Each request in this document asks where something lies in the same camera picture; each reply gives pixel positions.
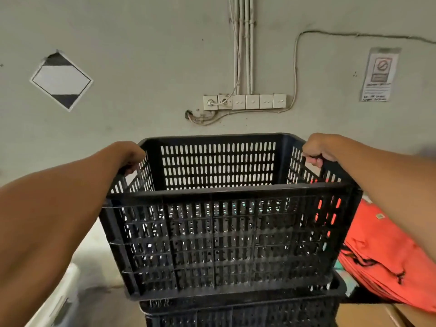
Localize person's left hand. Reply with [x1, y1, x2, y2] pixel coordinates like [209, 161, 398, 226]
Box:
[117, 141, 147, 178]

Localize person's right hand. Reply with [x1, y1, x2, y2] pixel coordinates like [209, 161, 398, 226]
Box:
[302, 132, 341, 169]

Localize black plastic crate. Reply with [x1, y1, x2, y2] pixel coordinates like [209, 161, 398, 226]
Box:
[99, 133, 363, 302]
[139, 272, 347, 327]

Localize person's right forearm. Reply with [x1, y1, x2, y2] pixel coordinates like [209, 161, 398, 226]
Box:
[327, 134, 436, 263]

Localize person's left forearm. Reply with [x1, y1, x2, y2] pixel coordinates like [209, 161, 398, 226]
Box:
[0, 143, 137, 327]

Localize black white diamond label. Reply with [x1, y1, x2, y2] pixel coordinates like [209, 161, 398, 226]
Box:
[30, 50, 94, 112]

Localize orange woven sacks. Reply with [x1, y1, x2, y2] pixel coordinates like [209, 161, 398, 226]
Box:
[337, 197, 436, 314]

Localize white conduit pipe bundle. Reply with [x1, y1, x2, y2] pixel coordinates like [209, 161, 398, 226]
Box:
[227, 0, 256, 96]

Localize white plastic container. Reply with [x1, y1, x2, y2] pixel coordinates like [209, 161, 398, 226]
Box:
[25, 263, 81, 327]

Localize large plain cardboard box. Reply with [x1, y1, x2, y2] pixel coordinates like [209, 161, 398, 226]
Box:
[335, 302, 436, 327]

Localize row of white wall sockets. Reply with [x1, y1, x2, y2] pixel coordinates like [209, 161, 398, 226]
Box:
[203, 94, 287, 111]

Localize long grey wall cable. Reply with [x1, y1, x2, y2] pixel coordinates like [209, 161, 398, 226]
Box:
[292, 30, 436, 109]

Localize laminated paper wall notice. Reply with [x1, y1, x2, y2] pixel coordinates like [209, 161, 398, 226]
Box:
[360, 47, 401, 103]

